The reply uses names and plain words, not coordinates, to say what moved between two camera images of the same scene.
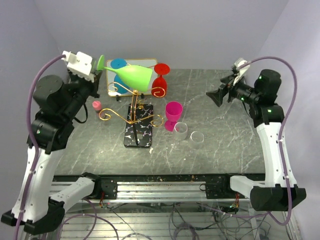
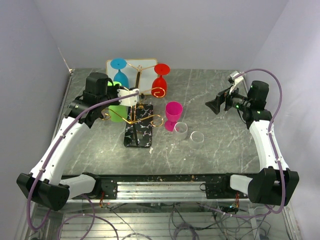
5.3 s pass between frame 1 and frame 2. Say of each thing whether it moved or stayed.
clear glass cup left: stayed
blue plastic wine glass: stayed
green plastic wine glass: moved
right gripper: moved
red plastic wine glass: stayed
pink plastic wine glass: stayed
